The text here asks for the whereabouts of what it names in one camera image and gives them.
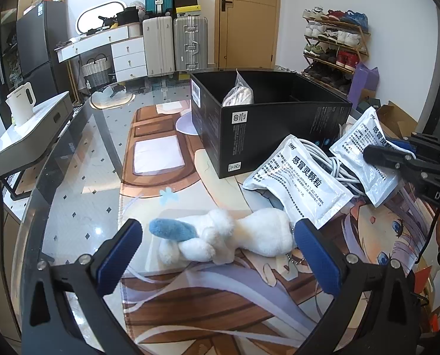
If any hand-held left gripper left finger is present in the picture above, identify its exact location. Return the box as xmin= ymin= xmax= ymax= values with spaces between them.
xmin=20 ymin=218 xmax=144 ymax=355

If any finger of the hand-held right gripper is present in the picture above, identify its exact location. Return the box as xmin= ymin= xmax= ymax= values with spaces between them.
xmin=387 ymin=138 xmax=418 ymax=155
xmin=364 ymin=144 xmax=410 ymax=171

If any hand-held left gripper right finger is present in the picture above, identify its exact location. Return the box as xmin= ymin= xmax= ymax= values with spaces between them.
xmin=294 ymin=218 xmax=422 ymax=355

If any silver medicine packet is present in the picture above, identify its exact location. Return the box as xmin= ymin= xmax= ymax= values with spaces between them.
xmin=329 ymin=106 xmax=404 ymax=208
xmin=242 ymin=134 xmax=354 ymax=230

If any white cable bundle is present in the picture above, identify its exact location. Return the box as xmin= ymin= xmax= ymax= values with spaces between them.
xmin=299 ymin=138 xmax=365 ymax=196

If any white plush dog toy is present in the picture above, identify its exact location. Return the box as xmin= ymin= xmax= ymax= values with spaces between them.
xmin=148 ymin=208 xmax=297 ymax=266

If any black cardboard box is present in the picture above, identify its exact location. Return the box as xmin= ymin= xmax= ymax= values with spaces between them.
xmin=189 ymin=68 xmax=353 ymax=179

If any clear bag with beige contents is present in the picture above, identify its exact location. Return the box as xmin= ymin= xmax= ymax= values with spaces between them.
xmin=222 ymin=70 xmax=255 ymax=107

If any brown cardboard box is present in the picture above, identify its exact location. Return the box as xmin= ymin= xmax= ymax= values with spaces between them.
xmin=375 ymin=101 xmax=418 ymax=138

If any purple bag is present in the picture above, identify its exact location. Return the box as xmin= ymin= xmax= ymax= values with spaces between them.
xmin=347 ymin=63 xmax=379 ymax=106

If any printed desk mat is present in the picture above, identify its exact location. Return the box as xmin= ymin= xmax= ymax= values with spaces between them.
xmin=118 ymin=100 xmax=440 ymax=355

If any wooden shoe rack with shoes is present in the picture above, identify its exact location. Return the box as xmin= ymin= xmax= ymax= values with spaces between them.
xmin=302 ymin=7 xmax=371 ymax=95

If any white round pad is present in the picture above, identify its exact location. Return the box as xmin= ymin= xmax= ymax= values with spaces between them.
xmin=176 ymin=113 xmax=199 ymax=136

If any grey side table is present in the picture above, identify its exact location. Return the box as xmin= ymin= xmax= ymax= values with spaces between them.
xmin=0 ymin=92 xmax=75 ymax=200

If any white electric kettle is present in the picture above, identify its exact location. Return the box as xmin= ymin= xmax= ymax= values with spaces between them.
xmin=6 ymin=82 xmax=36 ymax=127

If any woven basket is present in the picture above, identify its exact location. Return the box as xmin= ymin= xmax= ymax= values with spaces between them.
xmin=80 ymin=54 xmax=113 ymax=89

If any wooden door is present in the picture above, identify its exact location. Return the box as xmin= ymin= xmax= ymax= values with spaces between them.
xmin=217 ymin=0 xmax=282 ymax=69

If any white dresser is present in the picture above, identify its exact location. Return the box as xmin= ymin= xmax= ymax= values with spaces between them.
xmin=55 ymin=25 xmax=149 ymax=83

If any white suitcase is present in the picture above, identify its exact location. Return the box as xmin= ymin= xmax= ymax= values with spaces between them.
xmin=142 ymin=15 xmax=175 ymax=78

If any silver suitcase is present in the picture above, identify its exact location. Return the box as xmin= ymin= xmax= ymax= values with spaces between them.
xmin=173 ymin=17 xmax=209 ymax=72

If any dark glass cabinet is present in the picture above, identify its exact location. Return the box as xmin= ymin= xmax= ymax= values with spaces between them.
xmin=0 ymin=7 xmax=20 ymax=126

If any black refrigerator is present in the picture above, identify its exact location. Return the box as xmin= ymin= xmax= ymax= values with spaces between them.
xmin=16 ymin=1 xmax=71 ymax=99

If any black bag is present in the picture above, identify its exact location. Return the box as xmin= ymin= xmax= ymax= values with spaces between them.
xmin=116 ymin=7 xmax=141 ymax=26

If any oval mirror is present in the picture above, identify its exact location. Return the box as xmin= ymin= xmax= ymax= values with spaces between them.
xmin=76 ymin=1 xmax=127 ymax=37

